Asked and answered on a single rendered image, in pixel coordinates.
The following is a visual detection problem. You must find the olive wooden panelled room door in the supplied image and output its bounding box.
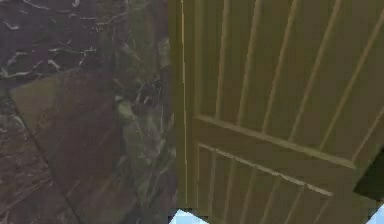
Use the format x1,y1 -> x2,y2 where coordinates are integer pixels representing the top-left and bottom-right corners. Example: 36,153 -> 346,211
167,0 -> 384,224

